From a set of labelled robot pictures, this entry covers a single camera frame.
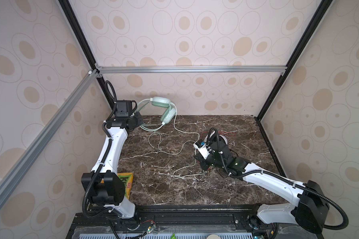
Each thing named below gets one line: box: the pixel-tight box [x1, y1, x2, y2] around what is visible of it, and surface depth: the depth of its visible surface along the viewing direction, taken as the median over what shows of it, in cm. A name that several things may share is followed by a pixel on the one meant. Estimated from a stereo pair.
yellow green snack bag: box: [117, 172, 135, 200], surface depth 89 cm
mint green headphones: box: [137, 96, 177, 132], surface depth 78 cm
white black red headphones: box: [218, 134, 228, 145], surface depth 97 cm
